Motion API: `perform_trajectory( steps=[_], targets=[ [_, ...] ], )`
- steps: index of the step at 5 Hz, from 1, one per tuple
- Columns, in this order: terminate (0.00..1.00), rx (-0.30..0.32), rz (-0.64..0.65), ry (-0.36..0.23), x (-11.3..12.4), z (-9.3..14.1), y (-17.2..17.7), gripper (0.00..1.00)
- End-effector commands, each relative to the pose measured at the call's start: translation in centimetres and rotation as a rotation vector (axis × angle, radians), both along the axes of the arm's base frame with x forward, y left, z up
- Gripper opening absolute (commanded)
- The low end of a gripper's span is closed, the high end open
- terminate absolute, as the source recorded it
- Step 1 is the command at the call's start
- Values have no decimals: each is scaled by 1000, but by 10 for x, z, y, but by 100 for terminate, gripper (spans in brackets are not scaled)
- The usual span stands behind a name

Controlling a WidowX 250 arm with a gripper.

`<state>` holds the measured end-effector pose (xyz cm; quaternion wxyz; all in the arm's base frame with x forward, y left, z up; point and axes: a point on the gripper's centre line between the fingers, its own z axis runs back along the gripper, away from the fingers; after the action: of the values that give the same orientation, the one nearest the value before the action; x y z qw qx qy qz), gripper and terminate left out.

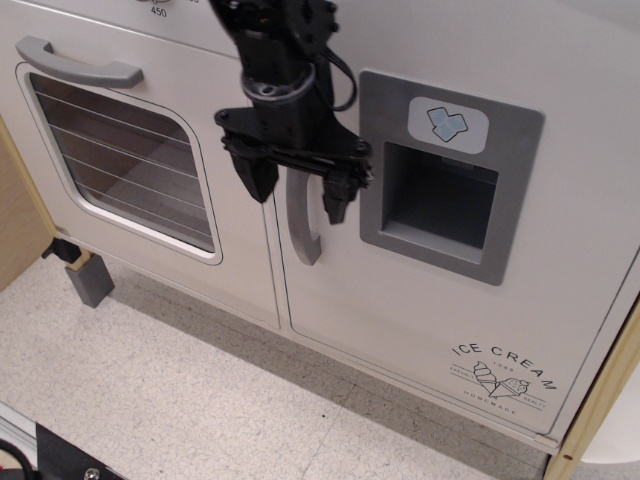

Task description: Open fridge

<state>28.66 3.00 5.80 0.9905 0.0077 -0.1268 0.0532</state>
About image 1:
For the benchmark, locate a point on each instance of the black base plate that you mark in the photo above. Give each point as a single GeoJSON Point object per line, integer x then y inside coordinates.
{"type": "Point", "coordinates": [35, 452]}

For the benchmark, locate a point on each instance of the white toy oven door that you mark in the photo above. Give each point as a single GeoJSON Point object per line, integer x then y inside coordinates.
{"type": "Point", "coordinates": [139, 175]}

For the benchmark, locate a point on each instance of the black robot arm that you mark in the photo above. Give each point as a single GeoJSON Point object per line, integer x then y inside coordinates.
{"type": "Point", "coordinates": [283, 49]}

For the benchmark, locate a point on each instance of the white round object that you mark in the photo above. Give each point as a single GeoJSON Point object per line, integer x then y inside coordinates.
{"type": "Point", "coordinates": [613, 448]}

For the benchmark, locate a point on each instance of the grey oven door handle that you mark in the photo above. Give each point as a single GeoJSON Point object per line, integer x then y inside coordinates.
{"type": "Point", "coordinates": [39, 53]}

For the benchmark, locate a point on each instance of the light wooden right post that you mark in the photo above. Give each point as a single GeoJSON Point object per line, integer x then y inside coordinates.
{"type": "Point", "coordinates": [613, 376]}

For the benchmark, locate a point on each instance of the black clamp bracket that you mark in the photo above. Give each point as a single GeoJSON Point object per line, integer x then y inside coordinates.
{"type": "Point", "coordinates": [63, 249]}

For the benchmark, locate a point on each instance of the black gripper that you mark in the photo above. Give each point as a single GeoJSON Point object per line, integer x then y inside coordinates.
{"type": "Point", "coordinates": [303, 135]}

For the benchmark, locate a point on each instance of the grey ice dispenser panel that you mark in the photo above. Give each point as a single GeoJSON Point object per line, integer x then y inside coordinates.
{"type": "Point", "coordinates": [451, 171]}

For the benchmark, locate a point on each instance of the grey fridge door handle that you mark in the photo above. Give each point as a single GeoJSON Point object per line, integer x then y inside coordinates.
{"type": "Point", "coordinates": [306, 243]}

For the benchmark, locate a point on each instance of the light wooden side panel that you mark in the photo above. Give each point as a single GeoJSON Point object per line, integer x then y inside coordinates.
{"type": "Point", "coordinates": [26, 226]}

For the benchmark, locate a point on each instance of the grey kitchen leg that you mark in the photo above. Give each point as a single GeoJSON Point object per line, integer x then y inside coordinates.
{"type": "Point", "coordinates": [92, 281]}

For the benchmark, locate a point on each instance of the white toy fridge door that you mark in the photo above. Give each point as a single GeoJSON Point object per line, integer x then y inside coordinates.
{"type": "Point", "coordinates": [519, 356]}

